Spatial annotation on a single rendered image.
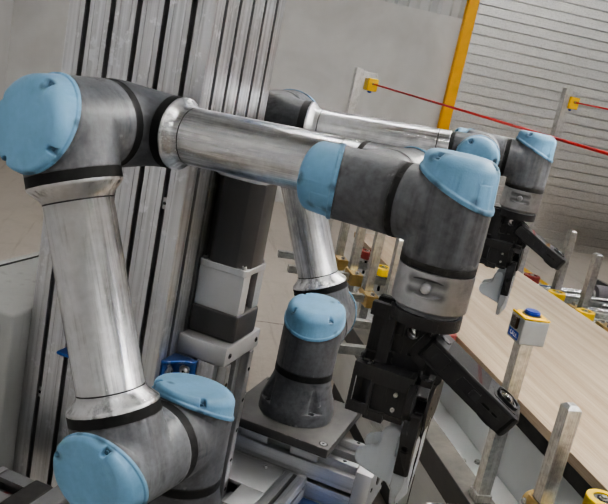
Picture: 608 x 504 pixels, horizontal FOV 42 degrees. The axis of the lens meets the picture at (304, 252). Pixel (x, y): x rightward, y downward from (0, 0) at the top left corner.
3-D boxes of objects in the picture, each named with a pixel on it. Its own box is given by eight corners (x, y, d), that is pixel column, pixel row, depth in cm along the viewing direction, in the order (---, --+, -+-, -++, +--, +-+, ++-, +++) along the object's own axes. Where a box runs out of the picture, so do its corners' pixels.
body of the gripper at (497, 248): (480, 259, 164) (495, 202, 161) (521, 270, 161) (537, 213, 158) (474, 265, 157) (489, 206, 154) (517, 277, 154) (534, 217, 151)
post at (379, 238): (353, 337, 325) (379, 224, 314) (351, 333, 329) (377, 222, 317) (362, 338, 326) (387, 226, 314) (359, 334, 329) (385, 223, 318)
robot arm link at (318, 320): (268, 366, 154) (281, 301, 150) (286, 345, 167) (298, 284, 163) (327, 384, 151) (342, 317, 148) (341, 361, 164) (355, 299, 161)
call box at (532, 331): (517, 347, 195) (525, 317, 193) (505, 336, 201) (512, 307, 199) (542, 350, 196) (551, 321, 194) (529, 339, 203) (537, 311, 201)
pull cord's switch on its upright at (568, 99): (512, 296, 423) (570, 88, 397) (505, 290, 432) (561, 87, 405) (526, 298, 425) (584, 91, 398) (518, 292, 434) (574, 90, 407)
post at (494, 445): (474, 502, 207) (520, 343, 196) (467, 492, 211) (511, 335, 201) (490, 503, 208) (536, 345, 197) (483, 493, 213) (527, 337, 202)
